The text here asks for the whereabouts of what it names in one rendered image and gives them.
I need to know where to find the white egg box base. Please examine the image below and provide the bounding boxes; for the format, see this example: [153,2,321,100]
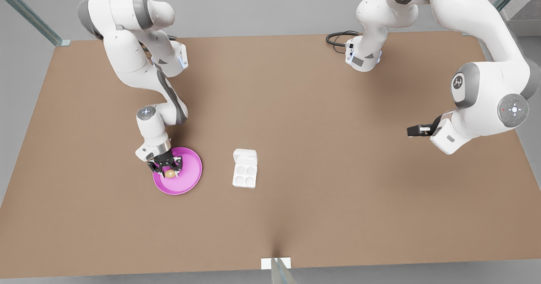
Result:
[232,163,258,189]

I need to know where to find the white egg box lid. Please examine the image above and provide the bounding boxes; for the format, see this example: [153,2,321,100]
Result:
[233,149,258,167]

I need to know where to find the pink round plate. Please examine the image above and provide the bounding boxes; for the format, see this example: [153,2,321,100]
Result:
[153,147,203,196]

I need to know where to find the black cable loop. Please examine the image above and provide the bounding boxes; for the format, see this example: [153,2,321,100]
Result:
[326,31,361,55]

